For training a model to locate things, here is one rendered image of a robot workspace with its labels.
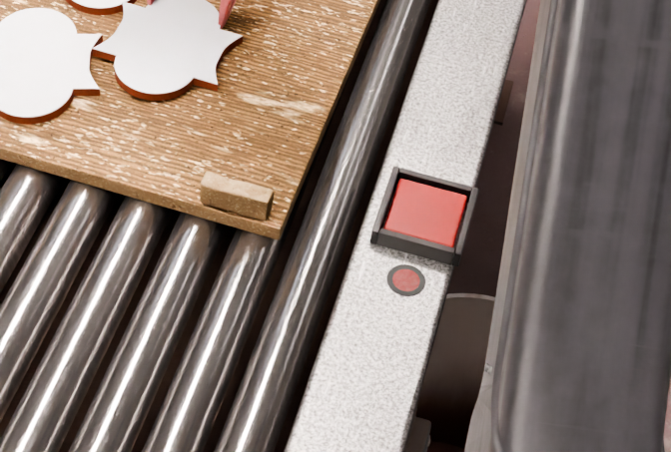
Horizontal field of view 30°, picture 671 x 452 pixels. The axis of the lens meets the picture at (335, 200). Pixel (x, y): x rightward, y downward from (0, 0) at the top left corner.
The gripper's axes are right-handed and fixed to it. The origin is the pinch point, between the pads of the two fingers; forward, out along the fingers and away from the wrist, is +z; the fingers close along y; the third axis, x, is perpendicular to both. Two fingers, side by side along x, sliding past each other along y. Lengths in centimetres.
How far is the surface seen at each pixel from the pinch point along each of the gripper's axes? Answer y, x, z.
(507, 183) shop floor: 39, 101, 64
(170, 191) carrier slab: 6.0, -19.0, 7.4
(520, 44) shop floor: 35, 138, 52
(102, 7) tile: -7.3, -2.3, 1.4
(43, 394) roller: 3.8, -37.5, 15.5
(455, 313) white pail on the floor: 35, 38, 50
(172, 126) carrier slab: 3.6, -12.4, 5.3
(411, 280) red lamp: 27.1, -19.2, 8.5
